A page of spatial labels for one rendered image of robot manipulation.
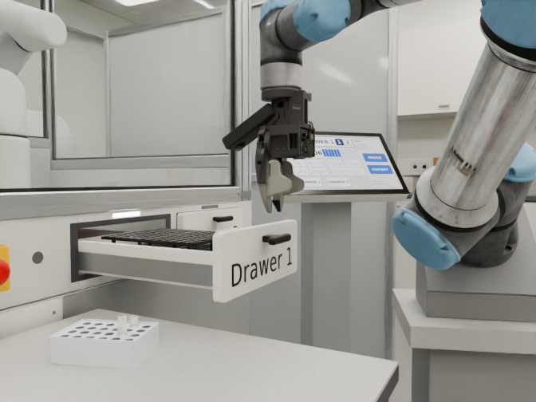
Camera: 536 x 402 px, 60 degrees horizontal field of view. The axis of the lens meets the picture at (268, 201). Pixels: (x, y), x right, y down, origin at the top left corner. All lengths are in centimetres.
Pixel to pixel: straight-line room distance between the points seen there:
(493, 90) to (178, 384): 50
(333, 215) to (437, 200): 107
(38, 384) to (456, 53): 383
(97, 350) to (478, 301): 64
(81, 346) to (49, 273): 26
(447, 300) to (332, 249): 89
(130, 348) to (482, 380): 61
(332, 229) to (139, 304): 87
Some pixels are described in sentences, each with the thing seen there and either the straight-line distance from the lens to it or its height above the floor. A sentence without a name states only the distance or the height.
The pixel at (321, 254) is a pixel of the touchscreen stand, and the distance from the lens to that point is 174.
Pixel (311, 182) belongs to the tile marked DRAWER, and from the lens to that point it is 162.
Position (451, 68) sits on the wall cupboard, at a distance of 411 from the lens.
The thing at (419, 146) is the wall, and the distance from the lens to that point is 443.
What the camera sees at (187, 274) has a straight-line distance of 79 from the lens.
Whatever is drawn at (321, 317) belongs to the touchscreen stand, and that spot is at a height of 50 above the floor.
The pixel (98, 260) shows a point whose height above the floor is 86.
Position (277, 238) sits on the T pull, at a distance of 82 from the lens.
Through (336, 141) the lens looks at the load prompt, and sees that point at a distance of 181.
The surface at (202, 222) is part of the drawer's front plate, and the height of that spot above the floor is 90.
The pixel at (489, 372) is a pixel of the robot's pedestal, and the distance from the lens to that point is 96.
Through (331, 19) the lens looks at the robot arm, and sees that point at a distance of 74.
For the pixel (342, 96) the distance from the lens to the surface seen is 254.
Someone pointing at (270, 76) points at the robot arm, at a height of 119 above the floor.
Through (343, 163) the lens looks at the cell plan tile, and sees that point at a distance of 174.
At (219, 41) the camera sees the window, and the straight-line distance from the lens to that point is 142.
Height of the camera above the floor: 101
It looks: 3 degrees down
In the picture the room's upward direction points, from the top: straight up
